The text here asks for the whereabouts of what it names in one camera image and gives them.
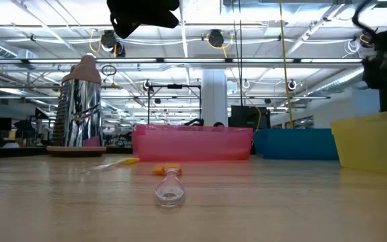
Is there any black hanging cable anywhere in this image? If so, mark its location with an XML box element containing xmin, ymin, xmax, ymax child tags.
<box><xmin>239</xmin><ymin>0</ymin><xmax>244</xmax><ymax>107</ymax></box>

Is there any pink plastic bin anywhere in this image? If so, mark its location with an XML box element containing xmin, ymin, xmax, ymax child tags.
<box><xmin>131</xmin><ymin>124</ymin><xmax>254</xmax><ymax>163</ymax></box>

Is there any long ceiling light strip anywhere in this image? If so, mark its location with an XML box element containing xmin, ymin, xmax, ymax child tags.
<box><xmin>0</xmin><ymin>57</ymin><xmax>362</xmax><ymax>65</ymax></box>

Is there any black table frame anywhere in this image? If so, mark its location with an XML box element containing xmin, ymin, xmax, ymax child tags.
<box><xmin>0</xmin><ymin>146</ymin><xmax>134</xmax><ymax>159</ymax></box>

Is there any black background frame rig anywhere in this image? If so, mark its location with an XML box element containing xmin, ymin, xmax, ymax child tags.
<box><xmin>146</xmin><ymin>84</ymin><xmax>202</xmax><ymax>126</ymax></box>

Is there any yellow spatula with clear handle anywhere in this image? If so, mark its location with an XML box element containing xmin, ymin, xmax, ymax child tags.
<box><xmin>85</xmin><ymin>156</ymin><xmax>141</xmax><ymax>173</ymax></box>

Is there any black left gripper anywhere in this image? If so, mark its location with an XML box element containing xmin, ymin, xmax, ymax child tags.
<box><xmin>106</xmin><ymin>0</ymin><xmax>180</xmax><ymax>40</ymax></box>

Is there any blue plastic bin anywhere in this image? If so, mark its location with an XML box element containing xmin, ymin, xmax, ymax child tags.
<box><xmin>253</xmin><ymin>128</ymin><xmax>339</xmax><ymax>161</ymax></box>

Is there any metal grater with pink handle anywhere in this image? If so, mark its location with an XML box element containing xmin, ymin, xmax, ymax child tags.
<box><xmin>46</xmin><ymin>54</ymin><xmax>108</xmax><ymax>158</ymax></box>

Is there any black ceiling cable reel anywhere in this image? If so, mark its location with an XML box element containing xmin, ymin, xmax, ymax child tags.
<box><xmin>208</xmin><ymin>29</ymin><xmax>225</xmax><ymax>48</ymax></box>
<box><xmin>99</xmin><ymin>30</ymin><xmax>126</xmax><ymax>58</ymax></box>

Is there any yellow hanging cable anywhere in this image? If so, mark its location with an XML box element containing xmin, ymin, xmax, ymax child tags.
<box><xmin>278</xmin><ymin>0</ymin><xmax>294</xmax><ymax>129</ymax></box>

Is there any white building column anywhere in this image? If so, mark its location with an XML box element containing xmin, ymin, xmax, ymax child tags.
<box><xmin>201</xmin><ymin>69</ymin><xmax>228</xmax><ymax>126</ymax></box>

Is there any yellow plastic bin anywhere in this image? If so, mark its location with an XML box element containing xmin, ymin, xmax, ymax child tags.
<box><xmin>331</xmin><ymin>108</ymin><xmax>387</xmax><ymax>177</ymax></box>

